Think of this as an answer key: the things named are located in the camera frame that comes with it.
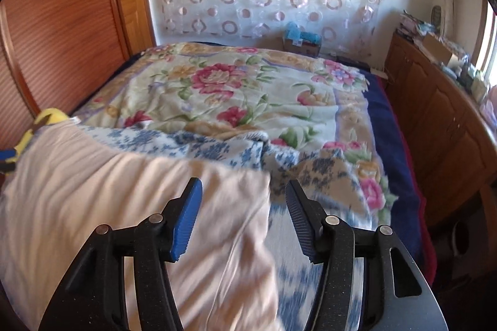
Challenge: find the beige t-shirt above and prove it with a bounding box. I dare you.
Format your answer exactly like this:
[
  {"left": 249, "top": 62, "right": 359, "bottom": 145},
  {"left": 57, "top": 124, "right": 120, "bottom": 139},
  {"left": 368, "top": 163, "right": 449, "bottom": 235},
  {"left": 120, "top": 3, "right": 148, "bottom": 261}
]
[{"left": 0, "top": 119, "right": 278, "bottom": 331}]

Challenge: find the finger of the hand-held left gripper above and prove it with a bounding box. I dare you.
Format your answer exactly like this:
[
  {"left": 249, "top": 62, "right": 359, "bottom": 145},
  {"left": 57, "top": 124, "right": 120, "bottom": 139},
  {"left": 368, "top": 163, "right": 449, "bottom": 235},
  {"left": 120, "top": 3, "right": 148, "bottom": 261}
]
[{"left": 0, "top": 148, "right": 16, "bottom": 173}]

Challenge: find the yellow plush toy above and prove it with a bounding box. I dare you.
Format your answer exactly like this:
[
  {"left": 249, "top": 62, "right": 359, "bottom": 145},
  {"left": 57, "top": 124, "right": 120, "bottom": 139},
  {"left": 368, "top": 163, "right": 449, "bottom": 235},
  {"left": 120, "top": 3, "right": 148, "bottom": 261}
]
[{"left": 0, "top": 108, "right": 71, "bottom": 174}]

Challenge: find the open cardboard box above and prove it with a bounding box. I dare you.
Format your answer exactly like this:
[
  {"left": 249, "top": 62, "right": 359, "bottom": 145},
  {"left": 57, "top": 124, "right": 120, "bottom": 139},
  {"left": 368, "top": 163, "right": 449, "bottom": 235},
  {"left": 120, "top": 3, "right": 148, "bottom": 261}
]
[{"left": 419, "top": 34, "right": 459, "bottom": 63}]

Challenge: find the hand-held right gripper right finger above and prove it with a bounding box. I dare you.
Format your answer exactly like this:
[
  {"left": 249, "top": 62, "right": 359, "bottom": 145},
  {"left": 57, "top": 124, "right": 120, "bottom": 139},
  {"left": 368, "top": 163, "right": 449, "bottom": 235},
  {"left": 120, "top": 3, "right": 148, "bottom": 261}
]
[{"left": 285, "top": 179, "right": 447, "bottom": 331}]

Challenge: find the blue floral bed cover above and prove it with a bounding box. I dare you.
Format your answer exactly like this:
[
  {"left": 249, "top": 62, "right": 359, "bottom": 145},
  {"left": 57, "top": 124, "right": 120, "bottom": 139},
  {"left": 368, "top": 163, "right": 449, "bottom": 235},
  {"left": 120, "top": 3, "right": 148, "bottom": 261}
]
[{"left": 78, "top": 125, "right": 389, "bottom": 331}]

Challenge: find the dark chair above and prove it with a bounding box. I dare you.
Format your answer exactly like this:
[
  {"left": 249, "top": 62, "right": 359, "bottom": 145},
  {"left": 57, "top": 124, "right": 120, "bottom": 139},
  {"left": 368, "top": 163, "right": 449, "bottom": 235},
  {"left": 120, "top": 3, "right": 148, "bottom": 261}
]
[{"left": 423, "top": 179, "right": 497, "bottom": 331}]

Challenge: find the small cardboard box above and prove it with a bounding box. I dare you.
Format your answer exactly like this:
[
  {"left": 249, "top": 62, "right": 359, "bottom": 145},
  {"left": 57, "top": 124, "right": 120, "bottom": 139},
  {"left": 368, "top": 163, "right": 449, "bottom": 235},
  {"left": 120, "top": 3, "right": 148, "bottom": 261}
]
[{"left": 281, "top": 36, "right": 323, "bottom": 57}]

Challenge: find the pink floral blanket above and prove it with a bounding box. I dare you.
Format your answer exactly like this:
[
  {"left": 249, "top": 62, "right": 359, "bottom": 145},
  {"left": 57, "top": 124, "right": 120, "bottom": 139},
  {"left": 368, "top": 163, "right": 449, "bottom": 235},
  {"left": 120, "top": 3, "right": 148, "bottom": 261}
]
[{"left": 75, "top": 41, "right": 400, "bottom": 231}]

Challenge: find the long wooden cabinet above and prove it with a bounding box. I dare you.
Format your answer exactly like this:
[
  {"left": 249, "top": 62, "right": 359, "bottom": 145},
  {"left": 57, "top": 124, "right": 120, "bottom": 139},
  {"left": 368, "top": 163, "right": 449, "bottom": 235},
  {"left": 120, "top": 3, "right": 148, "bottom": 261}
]
[{"left": 384, "top": 32, "right": 497, "bottom": 238}]

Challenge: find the wooden framed window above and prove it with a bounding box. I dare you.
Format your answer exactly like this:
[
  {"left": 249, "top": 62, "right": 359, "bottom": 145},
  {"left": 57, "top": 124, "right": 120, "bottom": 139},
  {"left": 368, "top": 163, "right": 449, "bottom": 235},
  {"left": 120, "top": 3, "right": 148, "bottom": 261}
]
[{"left": 476, "top": 0, "right": 497, "bottom": 83}]

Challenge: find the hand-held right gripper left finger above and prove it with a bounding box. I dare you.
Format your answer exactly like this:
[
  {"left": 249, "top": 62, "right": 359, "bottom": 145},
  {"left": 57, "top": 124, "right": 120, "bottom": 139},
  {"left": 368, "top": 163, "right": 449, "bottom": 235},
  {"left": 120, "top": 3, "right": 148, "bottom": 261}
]
[{"left": 39, "top": 177, "right": 204, "bottom": 331}]

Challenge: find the pile of mixed cloths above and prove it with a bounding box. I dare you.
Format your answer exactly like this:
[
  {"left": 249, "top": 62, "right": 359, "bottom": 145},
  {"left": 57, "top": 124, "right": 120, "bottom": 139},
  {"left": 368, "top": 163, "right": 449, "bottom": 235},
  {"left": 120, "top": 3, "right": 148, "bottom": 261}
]
[{"left": 396, "top": 10, "right": 431, "bottom": 42}]

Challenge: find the wooden slatted wardrobe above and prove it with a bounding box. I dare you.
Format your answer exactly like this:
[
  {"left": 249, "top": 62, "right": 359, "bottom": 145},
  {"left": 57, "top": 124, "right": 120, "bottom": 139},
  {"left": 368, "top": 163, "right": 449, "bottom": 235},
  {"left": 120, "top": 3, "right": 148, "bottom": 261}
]
[{"left": 0, "top": 0, "right": 158, "bottom": 149}]

